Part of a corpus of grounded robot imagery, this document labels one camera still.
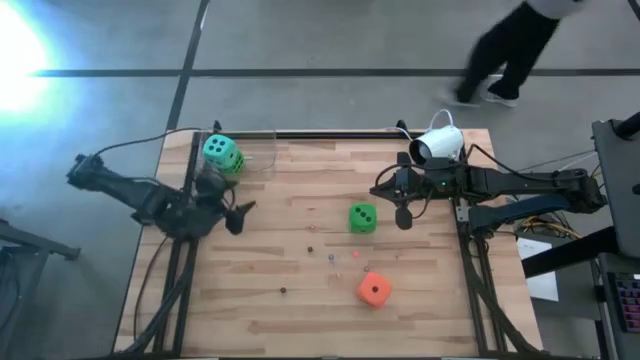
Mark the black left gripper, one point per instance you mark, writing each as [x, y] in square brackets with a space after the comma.
[210, 210]

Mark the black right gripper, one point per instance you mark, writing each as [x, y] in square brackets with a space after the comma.
[430, 185]

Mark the large green foam die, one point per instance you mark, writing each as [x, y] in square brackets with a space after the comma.
[363, 218]
[239, 166]

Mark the large teal foam die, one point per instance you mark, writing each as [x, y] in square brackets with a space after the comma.
[219, 150]

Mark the large orange foam die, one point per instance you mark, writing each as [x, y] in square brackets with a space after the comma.
[374, 290]

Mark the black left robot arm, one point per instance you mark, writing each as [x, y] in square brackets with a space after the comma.
[120, 187]

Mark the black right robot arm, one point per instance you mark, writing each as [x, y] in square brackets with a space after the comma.
[525, 182]

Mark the clear plastic box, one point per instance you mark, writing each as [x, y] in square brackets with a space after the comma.
[260, 160]

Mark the white paper sheet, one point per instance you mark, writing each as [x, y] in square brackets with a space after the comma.
[545, 287]

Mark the black cart leg bar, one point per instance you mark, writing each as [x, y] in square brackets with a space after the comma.
[570, 252]

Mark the person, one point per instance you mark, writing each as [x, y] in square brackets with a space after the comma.
[515, 45]

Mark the grey metal stand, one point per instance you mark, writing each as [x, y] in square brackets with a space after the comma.
[30, 240]

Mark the dark grey equipment cart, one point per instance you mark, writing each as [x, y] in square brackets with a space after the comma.
[620, 190]

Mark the backlit keyboard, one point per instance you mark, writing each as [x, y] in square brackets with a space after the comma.
[630, 305]

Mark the white cylindrical camera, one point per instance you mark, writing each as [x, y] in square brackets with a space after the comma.
[440, 145]

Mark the black aluminium table frame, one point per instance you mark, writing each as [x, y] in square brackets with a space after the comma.
[350, 134]

